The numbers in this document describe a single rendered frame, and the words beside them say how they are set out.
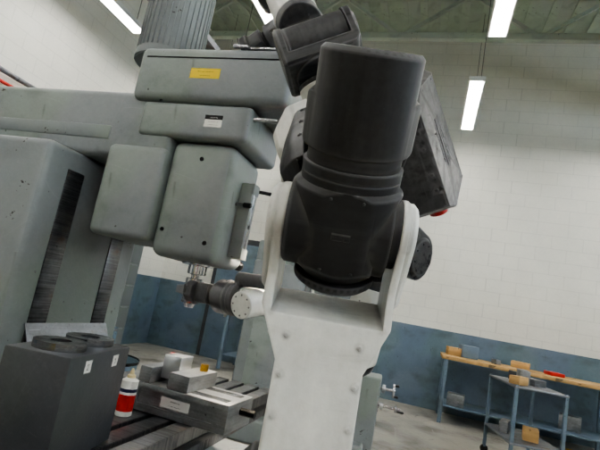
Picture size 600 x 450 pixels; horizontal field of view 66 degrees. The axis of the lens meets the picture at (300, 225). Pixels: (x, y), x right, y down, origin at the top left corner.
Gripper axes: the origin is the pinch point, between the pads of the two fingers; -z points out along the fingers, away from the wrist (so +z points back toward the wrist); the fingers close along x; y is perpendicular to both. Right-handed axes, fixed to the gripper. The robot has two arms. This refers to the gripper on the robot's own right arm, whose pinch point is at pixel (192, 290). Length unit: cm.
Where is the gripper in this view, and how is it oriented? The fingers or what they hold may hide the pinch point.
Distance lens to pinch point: 130.4
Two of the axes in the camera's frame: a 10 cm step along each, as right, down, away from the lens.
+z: 8.3, 0.5, -5.6
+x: -5.3, -2.3, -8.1
